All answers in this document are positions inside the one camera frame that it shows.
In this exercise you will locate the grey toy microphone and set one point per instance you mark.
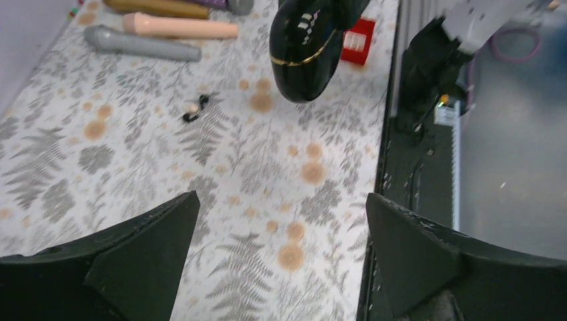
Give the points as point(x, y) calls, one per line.
point(104, 38)

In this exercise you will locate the floral patterned mat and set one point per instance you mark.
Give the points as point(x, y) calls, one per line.
point(95, 139)

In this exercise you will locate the gold toy microphone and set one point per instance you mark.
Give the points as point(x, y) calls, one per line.
point(164, 8)

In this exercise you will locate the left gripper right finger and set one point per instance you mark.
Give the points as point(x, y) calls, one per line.
point(432, 272)

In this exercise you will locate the purple glitter toy microphone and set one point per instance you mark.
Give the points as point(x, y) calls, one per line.
point(237, 7)

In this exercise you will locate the black wireless earbuds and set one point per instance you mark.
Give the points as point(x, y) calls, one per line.
point(193, 112)

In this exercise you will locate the red plastic box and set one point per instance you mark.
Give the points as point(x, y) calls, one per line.
point(357, 42)

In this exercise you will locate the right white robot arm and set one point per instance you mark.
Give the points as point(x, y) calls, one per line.
point(306, 38)

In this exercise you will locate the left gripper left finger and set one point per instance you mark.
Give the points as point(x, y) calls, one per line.
point(129, 271)

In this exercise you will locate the pink toy microphone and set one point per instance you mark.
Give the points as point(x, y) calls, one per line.
point(152, 26)

